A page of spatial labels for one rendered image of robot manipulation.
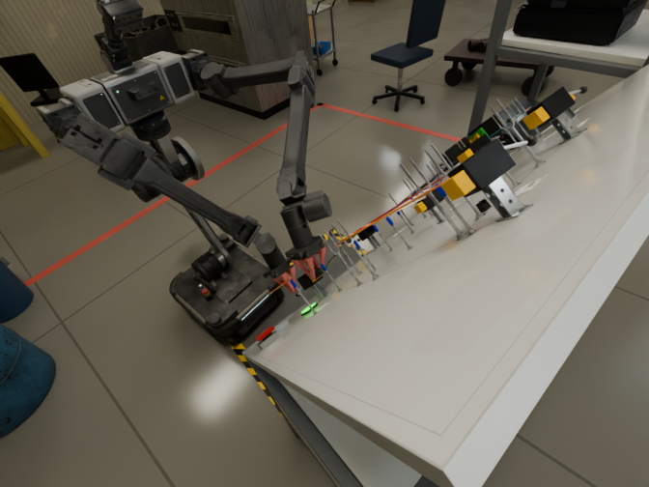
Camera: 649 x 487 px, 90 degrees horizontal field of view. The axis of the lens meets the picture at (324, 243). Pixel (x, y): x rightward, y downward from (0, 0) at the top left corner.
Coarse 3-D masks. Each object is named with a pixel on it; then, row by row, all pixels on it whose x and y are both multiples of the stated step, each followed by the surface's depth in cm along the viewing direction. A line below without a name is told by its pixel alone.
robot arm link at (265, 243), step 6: (246, 216) 100; (258, 228) 99; (258, 234) 92; (264, 234) 92; (252, 240) 92; (258, 240) 92; (264, 240) 92; (270, 240) 92; (246, 246) 99; (258, 246) 92; (264, 246) 92; (270, 246) 92; (264, 252) 92
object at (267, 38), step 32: (160, 0) 408; (192, 0) 368; (224, 0) 335; (256, 0) 344; (288, 0) 371; (192, 32) 399; (224, 32) 360; (256, 32) 359; (288, 32) 389; (224, 64) 395; (256, 64) 375; (256, 96) 396; (288, 96) 429
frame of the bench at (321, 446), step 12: (264, 372) 109; (264, 384) 109; (276, 384) 106; (276, 396) 103; (288, 396) 102; (288, 408) 100; (288, 420) 135; (300, 420) 97; (300, 432) 96; (312, 432) 95; (312, 444) 93; (324, 444) 92; (324, 456) 90; (336, 456) 90; (336, 468) 88; (348, 480) 86
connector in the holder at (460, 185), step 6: (456, 174) 40; (462, 174) 39; (450, 180) 39; (456, 180) 39; (462, 180) 39; (468, 180) 39; (444, 186) 42; (450, 186) 40; (456, 186) 39; (462, 186) 39; (468, 186) 39; (474, 186) 39; (450, 192) 41; (456, 192) 40; (462, 192) 39; (450, 198) 42; (456, 198) 41
